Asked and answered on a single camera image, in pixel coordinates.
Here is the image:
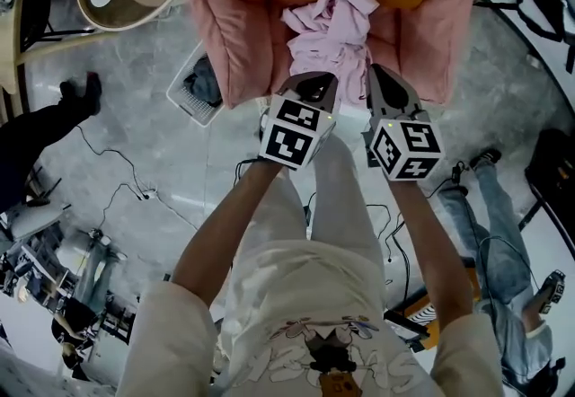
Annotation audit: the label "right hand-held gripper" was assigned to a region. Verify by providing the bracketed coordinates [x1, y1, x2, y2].
[362, 64, 446, 182]

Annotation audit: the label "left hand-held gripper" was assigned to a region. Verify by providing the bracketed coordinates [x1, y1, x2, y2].
[259, 71, 339, 171]

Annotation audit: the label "light pink cloth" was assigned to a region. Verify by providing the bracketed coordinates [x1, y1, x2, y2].
[281, 0, 381, 105]

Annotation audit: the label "pink padded seat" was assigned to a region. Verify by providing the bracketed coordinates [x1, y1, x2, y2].
[164, 0, 491, 110]

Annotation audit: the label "person's left forearm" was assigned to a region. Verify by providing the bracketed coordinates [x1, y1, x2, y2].
[172, 159, 291, 311]

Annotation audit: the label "person's right forearm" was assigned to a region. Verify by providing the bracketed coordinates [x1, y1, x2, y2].
[385, 174, 475, 329]

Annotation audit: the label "person's white trousers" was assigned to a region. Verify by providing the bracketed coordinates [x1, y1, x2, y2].
[233, 134, 388, 266]

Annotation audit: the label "dark clothing bundle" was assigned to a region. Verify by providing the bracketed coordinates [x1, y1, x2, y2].
[182, 54, 224, 108]

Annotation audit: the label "white plastic basket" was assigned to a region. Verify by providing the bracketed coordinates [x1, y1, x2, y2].
[165, 40, 225, 128]

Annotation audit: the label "black equipment case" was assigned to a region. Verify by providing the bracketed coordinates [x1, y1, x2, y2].
[524, 128, 575, 230]

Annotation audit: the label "person's white printed shirt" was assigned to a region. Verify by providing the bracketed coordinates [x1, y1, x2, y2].
[116, 240, 504, 397]

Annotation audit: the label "yellow black striped box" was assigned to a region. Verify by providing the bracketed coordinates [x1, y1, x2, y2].
[385, 267, 482, 351]

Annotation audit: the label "black metal chair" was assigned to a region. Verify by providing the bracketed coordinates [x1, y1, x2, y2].
[20, 0, 96, 51]

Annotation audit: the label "black cable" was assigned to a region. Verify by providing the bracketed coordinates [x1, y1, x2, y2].
[75, 124, 199, 233]

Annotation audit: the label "black strapped bag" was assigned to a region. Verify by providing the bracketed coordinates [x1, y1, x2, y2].
[513, 0, 575, 75]

